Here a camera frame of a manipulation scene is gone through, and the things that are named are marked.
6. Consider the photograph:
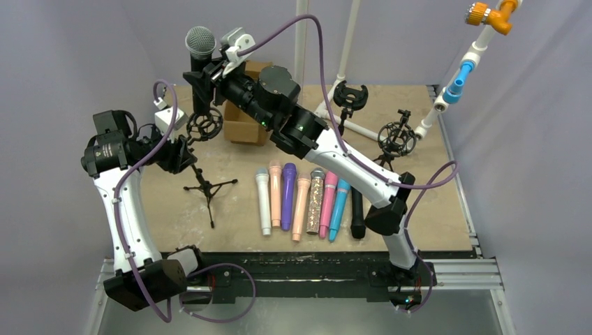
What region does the white microphone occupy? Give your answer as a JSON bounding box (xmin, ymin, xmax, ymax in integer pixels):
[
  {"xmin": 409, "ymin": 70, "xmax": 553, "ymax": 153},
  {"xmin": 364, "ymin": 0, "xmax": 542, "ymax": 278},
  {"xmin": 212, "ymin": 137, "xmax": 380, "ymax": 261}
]
[{"xmin": 255, "ymin": 167, "xmax": 272, "ymax": 237}]

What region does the aluminium rail frame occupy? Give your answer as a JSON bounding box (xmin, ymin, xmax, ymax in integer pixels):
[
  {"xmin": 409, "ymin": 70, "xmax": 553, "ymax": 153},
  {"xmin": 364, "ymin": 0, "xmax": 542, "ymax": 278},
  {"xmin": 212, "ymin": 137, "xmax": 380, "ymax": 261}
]
[{"xmin": 85, "ymin": 84, "xmax": 517, "ymax": 335}]

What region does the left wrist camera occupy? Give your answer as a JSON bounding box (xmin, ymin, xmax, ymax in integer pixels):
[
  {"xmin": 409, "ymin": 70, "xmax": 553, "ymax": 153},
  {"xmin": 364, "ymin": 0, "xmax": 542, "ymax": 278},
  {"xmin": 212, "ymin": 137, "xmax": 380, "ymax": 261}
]
[{"xmin": 154, "ymin": 98, "xmax": 188, "ymax": 142}]

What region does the glitter sequin microphone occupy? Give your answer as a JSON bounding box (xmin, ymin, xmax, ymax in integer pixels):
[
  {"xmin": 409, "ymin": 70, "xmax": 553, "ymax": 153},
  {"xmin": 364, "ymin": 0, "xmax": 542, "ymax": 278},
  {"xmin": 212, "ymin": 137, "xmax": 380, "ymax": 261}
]
[{"xmin": 306, "ymin": 167, "xmax": 325, "ymax": 235}]

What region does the cardboard box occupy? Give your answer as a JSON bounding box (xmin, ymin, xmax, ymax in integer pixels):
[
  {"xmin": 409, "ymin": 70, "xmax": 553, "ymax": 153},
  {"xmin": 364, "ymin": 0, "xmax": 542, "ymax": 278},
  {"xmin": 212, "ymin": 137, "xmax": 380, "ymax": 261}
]
[{"xmin": 223, "ymin": 61, "xmax": 273, "ymax": 147}]

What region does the tripod shock mount stand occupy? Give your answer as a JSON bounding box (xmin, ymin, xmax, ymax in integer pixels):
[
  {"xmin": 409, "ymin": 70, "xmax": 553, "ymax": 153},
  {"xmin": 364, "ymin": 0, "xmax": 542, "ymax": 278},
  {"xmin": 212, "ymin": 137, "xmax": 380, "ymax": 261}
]
[
  {"xmin": 373, "ymin": 110, "xmax": 418, "ymax": 172},
  {"xmin": 184, "ymin": 107, "xmax": 239, "ymax": 229}
]

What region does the white PVC pipe frame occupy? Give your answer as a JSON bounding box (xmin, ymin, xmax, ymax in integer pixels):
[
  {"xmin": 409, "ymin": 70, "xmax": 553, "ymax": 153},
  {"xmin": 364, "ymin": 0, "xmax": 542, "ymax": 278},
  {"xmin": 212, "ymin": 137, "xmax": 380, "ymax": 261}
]
[{"xmin": 294, "ymin": 1, "xmax": 386, "ymax": 142}]

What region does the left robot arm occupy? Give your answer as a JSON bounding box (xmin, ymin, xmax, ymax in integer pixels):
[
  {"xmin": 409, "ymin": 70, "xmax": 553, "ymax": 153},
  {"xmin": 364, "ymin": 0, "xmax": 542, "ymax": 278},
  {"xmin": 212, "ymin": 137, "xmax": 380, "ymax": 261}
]
[{"xmin": 81, "ymin": 107, "xmax": 202, "ymax": 311}]

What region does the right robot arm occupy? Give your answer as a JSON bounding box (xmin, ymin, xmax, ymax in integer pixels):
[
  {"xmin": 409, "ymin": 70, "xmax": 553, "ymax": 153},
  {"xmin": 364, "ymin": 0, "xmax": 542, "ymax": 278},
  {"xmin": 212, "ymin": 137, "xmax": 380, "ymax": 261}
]
[{"xmin": 183, "ymin": 60, "xmax": 417, "ymax": 270}]

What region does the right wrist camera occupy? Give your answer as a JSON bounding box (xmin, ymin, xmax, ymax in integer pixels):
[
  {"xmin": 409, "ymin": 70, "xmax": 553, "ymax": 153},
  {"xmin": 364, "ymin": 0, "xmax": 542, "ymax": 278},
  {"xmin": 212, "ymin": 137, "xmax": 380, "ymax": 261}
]
[{"xmin": 220, "ymin": 27, "xmax": 256, "ymax": 77}]

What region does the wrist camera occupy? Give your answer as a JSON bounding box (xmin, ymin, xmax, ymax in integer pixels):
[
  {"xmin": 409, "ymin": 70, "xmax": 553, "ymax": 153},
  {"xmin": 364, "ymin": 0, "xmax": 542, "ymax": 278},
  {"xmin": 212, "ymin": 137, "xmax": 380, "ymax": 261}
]
[
  {"xmin": 220, "ymin": 27, "xmax": 256, "ymax": 77},
  {"xmin": 154, "ymin": 98, "xmax": 188, "ymax": 142}
]

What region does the PVC pipe with coloured fittings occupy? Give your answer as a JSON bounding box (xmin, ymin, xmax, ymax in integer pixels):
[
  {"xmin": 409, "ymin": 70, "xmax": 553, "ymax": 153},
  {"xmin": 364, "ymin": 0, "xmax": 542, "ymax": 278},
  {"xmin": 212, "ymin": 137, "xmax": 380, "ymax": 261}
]
[{"xmin": 414, "ymin": 0, "xmax": 523, "ymax": 140}]

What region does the black microphone orange cap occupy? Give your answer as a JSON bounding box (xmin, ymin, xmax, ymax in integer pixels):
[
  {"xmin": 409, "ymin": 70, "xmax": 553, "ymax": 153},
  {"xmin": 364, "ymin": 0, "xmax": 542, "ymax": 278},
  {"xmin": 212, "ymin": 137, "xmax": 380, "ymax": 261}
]
[{"xmin": 350, "ymin": 188, "xmax": 366, "ymax": 239}]

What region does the blue microphone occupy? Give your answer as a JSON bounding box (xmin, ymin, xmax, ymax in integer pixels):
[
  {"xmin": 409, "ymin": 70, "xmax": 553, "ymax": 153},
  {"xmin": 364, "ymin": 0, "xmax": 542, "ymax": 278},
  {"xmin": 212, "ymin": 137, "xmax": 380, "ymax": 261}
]
[{"xmin": 328, "ymin": 179, "xmax": 351, "ymax": 242}]

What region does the purple microphone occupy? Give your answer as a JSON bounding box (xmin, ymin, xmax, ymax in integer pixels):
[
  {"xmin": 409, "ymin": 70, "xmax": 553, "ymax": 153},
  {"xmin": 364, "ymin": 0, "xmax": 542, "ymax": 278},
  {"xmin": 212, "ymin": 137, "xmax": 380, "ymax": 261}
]
[{"xmin": 281, "ymin": 163, "xmax": 297, "ymax": 231}]

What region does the beige microphone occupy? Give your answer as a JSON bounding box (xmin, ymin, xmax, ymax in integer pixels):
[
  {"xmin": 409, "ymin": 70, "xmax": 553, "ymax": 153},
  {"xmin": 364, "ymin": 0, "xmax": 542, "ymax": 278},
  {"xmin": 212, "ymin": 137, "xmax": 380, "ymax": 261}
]
[
  {"xmin": 269, "ymin": 160, "xmax": 281, "ymax": 228},
  {"xmin": 292, "ymin": 173, "xmax": 311, "ymax": 242}
]

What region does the round base mic stand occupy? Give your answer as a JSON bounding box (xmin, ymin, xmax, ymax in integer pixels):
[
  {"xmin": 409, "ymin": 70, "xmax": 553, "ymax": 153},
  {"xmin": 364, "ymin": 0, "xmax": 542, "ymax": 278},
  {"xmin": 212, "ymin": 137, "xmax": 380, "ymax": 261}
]
[{"xmin": 333, "ymin": 80, "xmax": 369, "ymax": 135}]

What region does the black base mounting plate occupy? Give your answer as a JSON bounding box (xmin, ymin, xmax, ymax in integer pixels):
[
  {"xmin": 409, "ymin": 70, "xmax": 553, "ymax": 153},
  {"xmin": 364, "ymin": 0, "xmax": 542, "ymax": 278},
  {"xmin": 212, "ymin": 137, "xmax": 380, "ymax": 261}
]
[{"xmin": 175, "ymin": 251, "xmax": 438, "ymax": 306}]

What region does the black sparkly microphone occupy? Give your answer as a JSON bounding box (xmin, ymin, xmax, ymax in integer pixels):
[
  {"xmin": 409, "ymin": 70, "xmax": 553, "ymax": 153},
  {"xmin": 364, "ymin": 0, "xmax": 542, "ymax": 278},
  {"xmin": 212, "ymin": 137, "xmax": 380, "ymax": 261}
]
[{"xmin": 185, "ymin": 26, "xmax": 216, "ymax": 116}]

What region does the pink microphone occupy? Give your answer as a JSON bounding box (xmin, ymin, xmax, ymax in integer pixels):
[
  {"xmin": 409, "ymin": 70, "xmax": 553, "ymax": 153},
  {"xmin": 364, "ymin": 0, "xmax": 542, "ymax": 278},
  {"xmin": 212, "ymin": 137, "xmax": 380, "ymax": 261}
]
[{"xmin": 319, "ymin": 171, "xmax": 339, "ymax": 239}]

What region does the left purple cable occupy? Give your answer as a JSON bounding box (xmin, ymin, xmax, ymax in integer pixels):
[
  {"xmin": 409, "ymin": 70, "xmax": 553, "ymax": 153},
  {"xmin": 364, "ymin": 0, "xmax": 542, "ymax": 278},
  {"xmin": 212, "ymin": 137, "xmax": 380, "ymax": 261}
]
[{"xmin": 113, "ymin": 79, "xmax": 256, "ymax": 325}]

